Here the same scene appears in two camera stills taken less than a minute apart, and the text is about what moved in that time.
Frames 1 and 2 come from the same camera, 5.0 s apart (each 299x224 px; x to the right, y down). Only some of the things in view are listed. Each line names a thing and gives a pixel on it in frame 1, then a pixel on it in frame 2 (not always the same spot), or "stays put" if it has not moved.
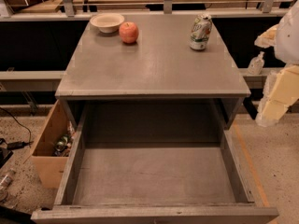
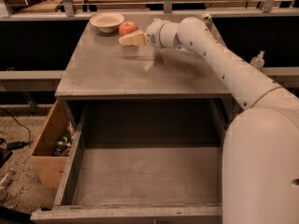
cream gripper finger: [280, 91] → [158, 34]
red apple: [129, 33] stays put
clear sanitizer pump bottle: [256, 64] stays put
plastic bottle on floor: [7, 182] stays put
